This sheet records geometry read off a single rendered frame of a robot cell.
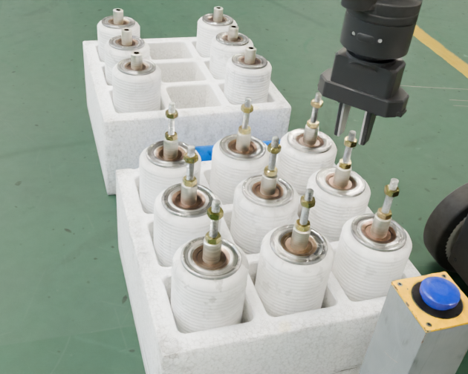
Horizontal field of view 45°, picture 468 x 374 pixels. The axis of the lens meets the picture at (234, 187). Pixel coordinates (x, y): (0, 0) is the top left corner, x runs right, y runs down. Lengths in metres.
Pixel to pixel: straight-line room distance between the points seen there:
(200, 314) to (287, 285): 0.12
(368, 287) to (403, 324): 0.18
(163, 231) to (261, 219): 0.14
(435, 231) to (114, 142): 0.63
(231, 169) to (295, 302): 0.25
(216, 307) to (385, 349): 0.20
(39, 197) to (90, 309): 0.33
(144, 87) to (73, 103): 0.46
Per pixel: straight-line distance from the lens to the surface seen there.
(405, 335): 0.64
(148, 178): 0.88
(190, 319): 0.73
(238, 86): 1.20
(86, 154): 1.35
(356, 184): 0.88
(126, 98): 1.15
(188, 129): 1.16
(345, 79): 0.78
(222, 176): 0.91
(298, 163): 0.94
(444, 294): 0.63
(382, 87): 0.76
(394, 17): 0.72
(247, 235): 0.83
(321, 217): 0.87
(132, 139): 1.15
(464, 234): 1.06
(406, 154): 1.50
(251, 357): 0.76
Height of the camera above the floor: 0.74
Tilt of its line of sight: 36 degrees down
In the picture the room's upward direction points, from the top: 6 degrees clockwise
